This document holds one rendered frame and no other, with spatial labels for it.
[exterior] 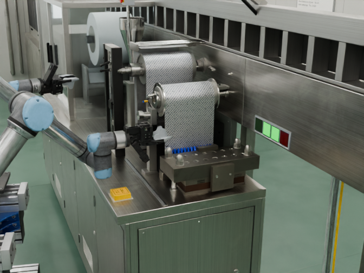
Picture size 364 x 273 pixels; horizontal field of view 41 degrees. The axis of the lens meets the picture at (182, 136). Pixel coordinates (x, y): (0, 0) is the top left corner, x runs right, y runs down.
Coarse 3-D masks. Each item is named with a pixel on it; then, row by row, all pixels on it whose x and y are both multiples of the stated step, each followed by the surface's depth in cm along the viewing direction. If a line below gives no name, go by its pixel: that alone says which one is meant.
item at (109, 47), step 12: (108, 48) 229; (120, 48) 224; (108, 60) 234; (120, 60) 225; (108, 72) 236; (108, 84) 242; (120, 84) 229; (108, 96) 243; (120, 96) 231; (108, 108) 245; (120, 108) 233; (108, 120) 247; (120, 120) 235; (120, 156) 240
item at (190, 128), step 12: (168, 120) 208; (180, 120) 210; (192, 120) 212; (204, 120) 214; (168, 132) 209; (180, 132) 212; (192, 132) 214; (204, 132) 216; (168, 144) 211; (180, 144) 213; (192, 144) 216; (204, 144) 218
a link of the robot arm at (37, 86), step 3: (36, 78) 246; (33, 81) 243; (36, 81) 244; (39, 81) 245; (33, 84) 243; (36, 84) 244; (39, 84) 244; (33, 87) 243; (36, 87) 244; (39, 87) 245; (33, 90) 244; (36, 90) 245; (39, 90) 246
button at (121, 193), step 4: (116, 188) 200; (120, 188) 200; (124, 188) 200; (112, 192) 197; (116, 192) 196; (120, 192) 196; (124, 192) 196; (128, 192) 197; (112, 196) 197; (116, 196) 194; (120, 196) 194; (124, 196) 195; (128, 196) 196
